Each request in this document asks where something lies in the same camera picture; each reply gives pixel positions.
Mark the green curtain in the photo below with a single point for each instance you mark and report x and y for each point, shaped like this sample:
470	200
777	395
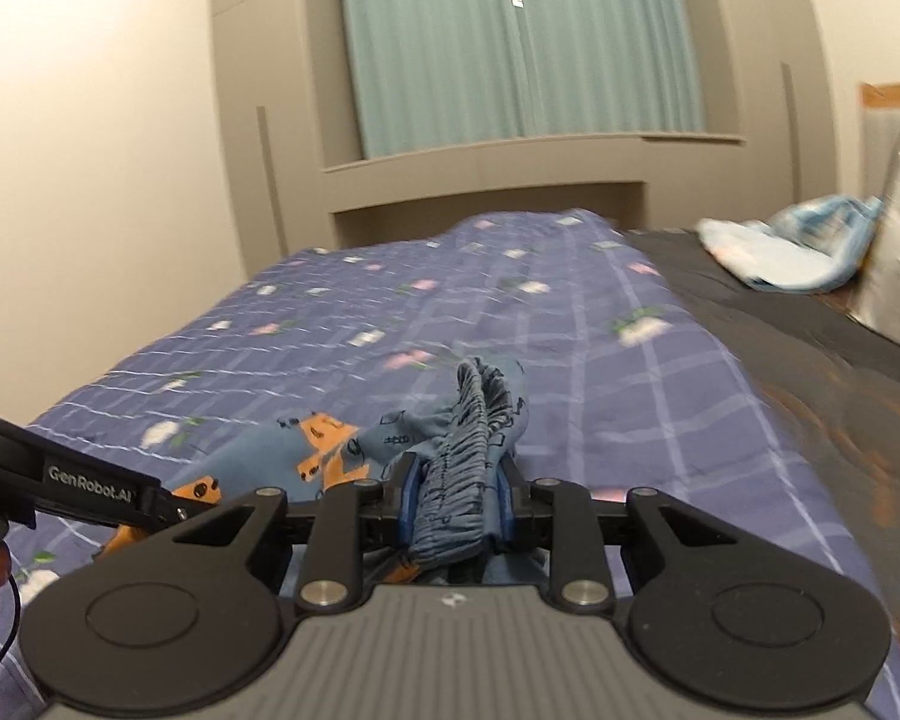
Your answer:
495	52

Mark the purple checked floral bed sheet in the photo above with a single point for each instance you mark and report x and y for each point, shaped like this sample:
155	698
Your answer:
570	360

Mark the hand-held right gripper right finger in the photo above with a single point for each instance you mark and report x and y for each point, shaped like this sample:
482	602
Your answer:
504	510

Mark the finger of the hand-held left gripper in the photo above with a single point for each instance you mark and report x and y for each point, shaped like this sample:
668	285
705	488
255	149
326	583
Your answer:
169	506

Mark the grey padded wood-trimmed wall panel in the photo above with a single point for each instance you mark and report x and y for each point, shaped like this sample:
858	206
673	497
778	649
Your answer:
892	97

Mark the light blue crumpled cloth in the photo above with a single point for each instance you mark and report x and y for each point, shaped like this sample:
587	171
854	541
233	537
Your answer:
780	259

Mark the beige built-in cabinet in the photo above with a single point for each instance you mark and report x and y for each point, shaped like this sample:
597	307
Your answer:
495	180

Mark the blue pants with orange print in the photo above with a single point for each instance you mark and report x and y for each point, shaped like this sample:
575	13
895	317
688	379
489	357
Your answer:
450	480

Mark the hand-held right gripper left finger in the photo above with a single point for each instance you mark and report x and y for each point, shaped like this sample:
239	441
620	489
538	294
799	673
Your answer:
411	510

